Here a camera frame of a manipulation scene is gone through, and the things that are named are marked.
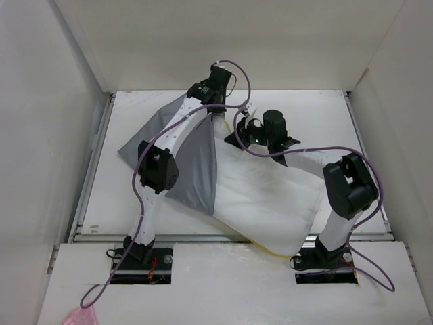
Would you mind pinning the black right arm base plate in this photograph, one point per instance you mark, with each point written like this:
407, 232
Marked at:
313, 268

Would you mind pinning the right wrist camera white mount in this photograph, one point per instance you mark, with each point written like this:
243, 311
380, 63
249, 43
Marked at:
249, 110

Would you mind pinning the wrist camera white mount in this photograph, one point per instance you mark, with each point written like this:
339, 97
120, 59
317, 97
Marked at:
249, 110
217, 64

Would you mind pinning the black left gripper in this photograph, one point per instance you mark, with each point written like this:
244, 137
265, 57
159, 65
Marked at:
222, 107

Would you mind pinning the grey pillowcase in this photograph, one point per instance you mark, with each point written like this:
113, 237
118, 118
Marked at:
196, 186

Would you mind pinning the white pillow yellow edge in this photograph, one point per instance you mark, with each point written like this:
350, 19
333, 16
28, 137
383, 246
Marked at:
272, 205

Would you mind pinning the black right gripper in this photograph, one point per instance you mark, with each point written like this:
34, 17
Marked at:
241, 131

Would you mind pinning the aluminium rail front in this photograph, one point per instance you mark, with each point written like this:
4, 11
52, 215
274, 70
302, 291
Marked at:
81, 238

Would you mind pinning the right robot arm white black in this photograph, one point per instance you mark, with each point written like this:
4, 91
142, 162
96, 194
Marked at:
351, 184

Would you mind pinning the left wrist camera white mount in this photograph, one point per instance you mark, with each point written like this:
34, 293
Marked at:
217, 64

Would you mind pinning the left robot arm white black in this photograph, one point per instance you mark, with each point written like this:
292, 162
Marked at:
174, 153

